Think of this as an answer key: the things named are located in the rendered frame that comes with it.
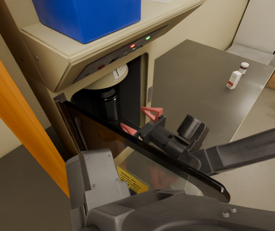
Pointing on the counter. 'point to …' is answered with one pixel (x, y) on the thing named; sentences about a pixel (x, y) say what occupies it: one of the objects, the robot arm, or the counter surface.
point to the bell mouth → (109, 79)
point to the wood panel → (19, 116)
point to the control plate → (93, 67)
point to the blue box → (87, 16)
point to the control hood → (33, 46)
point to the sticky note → (131, 181)
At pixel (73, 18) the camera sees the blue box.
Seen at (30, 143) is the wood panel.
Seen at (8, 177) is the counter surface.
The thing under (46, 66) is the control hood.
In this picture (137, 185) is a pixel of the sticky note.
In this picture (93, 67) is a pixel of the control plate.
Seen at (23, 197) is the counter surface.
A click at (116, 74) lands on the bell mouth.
